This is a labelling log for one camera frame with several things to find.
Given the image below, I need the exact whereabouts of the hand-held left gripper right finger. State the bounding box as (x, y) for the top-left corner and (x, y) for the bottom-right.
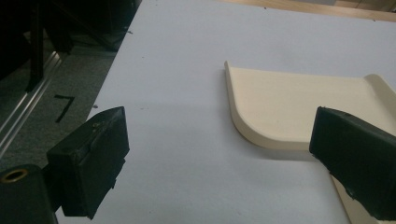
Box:
(309, 106), (396, 221)

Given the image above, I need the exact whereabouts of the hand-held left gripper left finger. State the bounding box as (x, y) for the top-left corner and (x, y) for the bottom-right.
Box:
(46, 105), (131, 220)

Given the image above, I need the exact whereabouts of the cream plastic dustpan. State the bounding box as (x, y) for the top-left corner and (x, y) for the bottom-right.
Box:
(223, 60), (396, 224)

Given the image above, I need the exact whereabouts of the black metal stand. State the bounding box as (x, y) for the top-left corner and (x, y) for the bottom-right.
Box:
(24, 0), (76, 93)

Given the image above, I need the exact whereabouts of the wooden board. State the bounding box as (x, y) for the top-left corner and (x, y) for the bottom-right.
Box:
(218, 0), (396, 22)

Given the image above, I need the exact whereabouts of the aluminium rail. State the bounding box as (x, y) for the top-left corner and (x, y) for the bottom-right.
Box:
(0, 50), (63, 158)

